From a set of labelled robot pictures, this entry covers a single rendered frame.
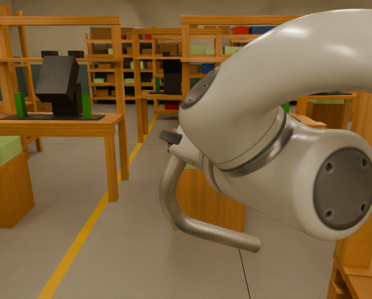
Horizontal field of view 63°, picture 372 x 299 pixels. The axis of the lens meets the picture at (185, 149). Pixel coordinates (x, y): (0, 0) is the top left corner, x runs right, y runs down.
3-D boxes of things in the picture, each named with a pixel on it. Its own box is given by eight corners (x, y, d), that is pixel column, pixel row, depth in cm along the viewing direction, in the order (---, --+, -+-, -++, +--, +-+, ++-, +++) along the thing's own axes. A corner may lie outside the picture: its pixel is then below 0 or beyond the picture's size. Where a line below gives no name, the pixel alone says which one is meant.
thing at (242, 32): (276, 121, 742) (285, 23, 675) (153, 120, 751) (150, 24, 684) (270, 117, 794) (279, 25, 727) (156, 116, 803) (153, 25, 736)
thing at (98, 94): (182, 105, 978) (182, 31, 911) (90, 104, 987) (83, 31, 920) (183, 102, 1030) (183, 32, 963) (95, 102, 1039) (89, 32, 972)
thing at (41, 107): (47, 117, 794) (44, 100, 781) (15, 117, 793) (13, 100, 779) (63, 109, 909) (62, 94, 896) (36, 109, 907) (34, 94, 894)
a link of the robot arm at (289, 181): (191, 164, 31) (247, 215, 34) (272, 191, 19) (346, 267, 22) (239, 105, 33) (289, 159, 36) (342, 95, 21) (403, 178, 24)
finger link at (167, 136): (208, 147, 40) (212, 153, 45) (157, 124, 41) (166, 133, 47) (204, 155, 40) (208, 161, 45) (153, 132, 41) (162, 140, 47)
